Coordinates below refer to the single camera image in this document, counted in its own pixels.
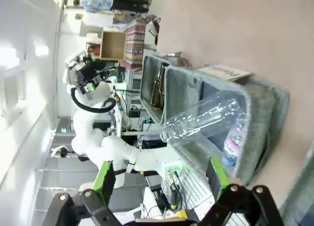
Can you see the pile of patterned cloth bags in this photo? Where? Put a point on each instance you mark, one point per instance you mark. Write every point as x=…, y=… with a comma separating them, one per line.
x=133, y=46

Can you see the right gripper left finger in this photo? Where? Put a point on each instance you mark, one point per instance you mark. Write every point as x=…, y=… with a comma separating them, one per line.
x=98, y=184

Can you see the plastic bottle with pink label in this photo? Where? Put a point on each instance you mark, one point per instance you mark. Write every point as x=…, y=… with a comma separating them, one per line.
x=233, y=142

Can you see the clear unlabelled plastic bottle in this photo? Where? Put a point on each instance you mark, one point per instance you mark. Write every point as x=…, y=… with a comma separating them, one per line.
x=203, y=118

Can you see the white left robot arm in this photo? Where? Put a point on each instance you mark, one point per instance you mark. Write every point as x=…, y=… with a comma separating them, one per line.
x=115, y=149

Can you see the white sign reading Plastic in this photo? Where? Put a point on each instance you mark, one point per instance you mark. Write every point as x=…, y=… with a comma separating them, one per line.
x=225, y=72

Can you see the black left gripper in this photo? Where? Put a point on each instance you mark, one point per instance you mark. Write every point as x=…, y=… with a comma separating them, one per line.
x=87, y=73

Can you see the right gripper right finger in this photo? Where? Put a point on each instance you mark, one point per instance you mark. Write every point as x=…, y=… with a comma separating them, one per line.
x=218, y=179

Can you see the grey basket with plastic sign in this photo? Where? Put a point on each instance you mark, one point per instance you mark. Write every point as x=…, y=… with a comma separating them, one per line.
x=265, y=113

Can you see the grey basket with bottle sign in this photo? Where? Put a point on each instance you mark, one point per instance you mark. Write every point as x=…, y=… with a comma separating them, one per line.
x=147, y=83

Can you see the small yellow object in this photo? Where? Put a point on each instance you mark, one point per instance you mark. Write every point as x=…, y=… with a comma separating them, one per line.
x=179, y=214

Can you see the blue plastic bags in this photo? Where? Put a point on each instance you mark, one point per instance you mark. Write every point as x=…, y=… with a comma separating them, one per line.
x=98, y=1

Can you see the white paper bag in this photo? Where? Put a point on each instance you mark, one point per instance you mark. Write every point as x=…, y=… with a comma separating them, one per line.
x=152, y=33

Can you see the brown glass bottle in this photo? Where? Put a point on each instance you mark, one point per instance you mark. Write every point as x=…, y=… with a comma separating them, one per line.
x=155, y=91

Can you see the open cardboard box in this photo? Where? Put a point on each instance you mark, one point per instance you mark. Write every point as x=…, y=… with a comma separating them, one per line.
x=112, y=45

